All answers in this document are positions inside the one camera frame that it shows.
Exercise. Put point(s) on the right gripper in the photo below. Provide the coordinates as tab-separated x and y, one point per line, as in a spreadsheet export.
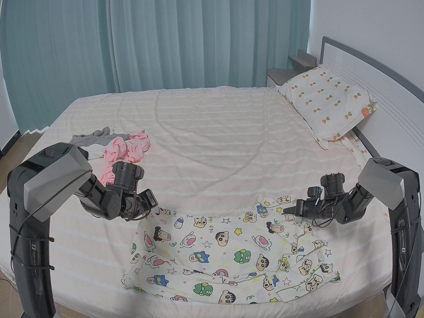
308	208

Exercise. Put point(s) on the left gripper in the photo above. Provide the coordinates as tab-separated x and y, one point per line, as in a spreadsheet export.
139	205

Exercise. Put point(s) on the white printed pyjama top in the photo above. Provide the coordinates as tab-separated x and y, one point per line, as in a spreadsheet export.
232	250

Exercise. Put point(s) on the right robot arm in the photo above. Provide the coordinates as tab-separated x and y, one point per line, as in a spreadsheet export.
381	184

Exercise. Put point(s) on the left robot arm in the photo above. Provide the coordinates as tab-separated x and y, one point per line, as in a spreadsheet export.
49	177

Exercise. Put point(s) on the bed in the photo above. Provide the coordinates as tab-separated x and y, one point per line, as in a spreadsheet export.
215	137

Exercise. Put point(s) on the pink garment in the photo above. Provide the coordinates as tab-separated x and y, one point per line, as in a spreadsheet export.
122	147

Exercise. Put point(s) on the light grey white garment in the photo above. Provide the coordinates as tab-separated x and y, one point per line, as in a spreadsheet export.
89	139

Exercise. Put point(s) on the white printed pillow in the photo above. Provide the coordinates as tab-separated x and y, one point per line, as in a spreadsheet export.
328	104

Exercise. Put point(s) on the grey bedside table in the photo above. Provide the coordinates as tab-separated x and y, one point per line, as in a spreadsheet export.
288	75

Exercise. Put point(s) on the blue-green curtain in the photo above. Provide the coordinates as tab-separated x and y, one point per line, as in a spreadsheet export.
165	38

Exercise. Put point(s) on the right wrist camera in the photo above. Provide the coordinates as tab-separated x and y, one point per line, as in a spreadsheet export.
313	192

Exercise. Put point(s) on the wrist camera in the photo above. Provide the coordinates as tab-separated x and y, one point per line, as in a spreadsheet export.
313	192
139	172

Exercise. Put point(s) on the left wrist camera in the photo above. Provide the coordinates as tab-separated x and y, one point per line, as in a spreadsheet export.
139	172

